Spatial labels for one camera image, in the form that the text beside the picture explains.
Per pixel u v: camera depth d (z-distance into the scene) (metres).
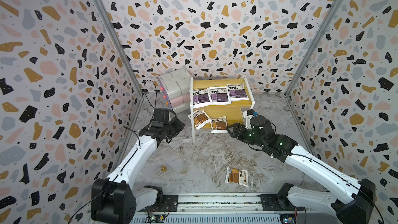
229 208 0.73
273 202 0.73
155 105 1.18
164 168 0.83
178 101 0.99
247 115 0.68
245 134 0.65
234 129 0.66
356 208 0.37
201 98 0.72
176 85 0.95
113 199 0.39
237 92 0.75
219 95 0.73
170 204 0.73
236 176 0.80
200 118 0.83
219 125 0.80
